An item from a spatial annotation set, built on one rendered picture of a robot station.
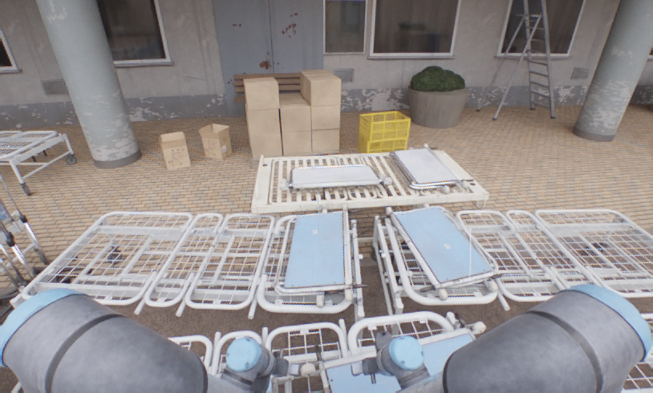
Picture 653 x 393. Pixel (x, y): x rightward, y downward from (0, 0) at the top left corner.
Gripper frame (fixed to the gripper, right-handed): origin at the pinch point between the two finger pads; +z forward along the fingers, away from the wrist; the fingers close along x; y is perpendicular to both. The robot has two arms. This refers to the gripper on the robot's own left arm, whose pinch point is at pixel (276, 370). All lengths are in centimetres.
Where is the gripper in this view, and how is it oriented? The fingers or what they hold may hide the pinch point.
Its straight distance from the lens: 131.5
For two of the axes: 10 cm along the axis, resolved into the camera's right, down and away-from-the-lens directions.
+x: -9.8, 0.3, 1.9
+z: 1.7, 6.0, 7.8
